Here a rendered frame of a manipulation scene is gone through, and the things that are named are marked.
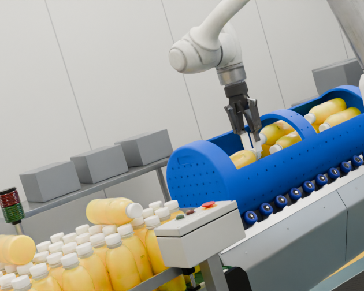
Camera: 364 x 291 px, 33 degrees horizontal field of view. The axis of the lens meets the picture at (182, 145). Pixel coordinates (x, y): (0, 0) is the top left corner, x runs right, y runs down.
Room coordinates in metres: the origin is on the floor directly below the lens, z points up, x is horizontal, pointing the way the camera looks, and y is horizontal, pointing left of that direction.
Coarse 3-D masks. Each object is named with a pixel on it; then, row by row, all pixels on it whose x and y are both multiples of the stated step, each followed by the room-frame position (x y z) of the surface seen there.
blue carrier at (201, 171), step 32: (320, 96) 2.44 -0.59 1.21; (352, 96) 2.39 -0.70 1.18; (352, 128) 2.18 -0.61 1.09; (192, 160) 1.86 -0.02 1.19; (224, 160) 1.81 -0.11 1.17; (288, 160) 1.95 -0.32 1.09; (320, 160) 2.06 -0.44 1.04; (192, 192) 1.89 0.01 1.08; (224, 192) 1.78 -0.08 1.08; (256, 192) 1.85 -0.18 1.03
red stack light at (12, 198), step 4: (12, 192) 1.86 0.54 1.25; (16, 192) 1.88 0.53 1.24; (0, 196) 1.86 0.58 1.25; (4, 196) 1.85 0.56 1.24; (8, 196) 1.86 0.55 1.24; (12, 196) 1.86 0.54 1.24; (16, 196) 1.87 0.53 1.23; (0, 200) 1.86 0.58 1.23; (4, 200) 1.85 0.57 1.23; (8, 200) 1.85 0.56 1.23; (12, 200) 1.86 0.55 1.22; (16, 200) 1.87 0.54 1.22; (20, 200) 1.89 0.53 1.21; (0, 204) 1.87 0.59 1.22; (4, 204) 1.86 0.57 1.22; (8, 204) 1.85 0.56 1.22; (12, 204) 1.86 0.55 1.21
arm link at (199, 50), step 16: (224, 0) 1.78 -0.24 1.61; (240, 0) 1.77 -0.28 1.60; (208, 16) 1.80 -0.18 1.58; (224, 16) 1.77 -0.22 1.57; (192, 32) 1.82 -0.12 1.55; (208, 32) 1.79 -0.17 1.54; (176, 48) 1.80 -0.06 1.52; (192, 48) 1.80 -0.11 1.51; (208, 48) 1.80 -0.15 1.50; (176, 64) 1.81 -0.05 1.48; (192, 64) 1.80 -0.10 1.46; (208, 64) 1.85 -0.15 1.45
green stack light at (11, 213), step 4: (16, 204) 1.86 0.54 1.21; (20, 204) 1.88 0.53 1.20; (4, 208) 1.86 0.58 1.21; (8, 208) 1.85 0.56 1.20; (12, 208) 1.86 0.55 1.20; (16, 208) 1.86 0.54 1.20; (20, 208) 1.87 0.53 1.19; (4, 212) 1.86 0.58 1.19; (8, 212) 1.85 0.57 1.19; (12, 212) 1.85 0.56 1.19; (16, 212) 1.86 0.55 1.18; (20, 212) 1.87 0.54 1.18; (24, 212) 1.89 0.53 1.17; (4, 216) 1.87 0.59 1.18; (8, 216) 1.86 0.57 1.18; (12, 216) 1.85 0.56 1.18; (16, 216) 1.86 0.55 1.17; (20, 216) 1.86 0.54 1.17; (24, 216) 1.88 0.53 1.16; (8, 220) 1.86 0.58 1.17; (12, 220) 1.85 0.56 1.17; (16, 220) 1.86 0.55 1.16
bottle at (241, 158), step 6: (246, 150) 1.95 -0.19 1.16; (252, 150) 1.97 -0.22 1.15; (234, 156) 1.91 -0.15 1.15; (240, 156) 1.91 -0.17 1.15; (246, 156) 1.92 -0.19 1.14; (252, 156) 1.93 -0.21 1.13; (234, 162) 1.88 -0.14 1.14; (240, 162) 1.89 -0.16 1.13; (246, 162) 1.91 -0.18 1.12; (252, 162) 1.93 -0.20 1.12
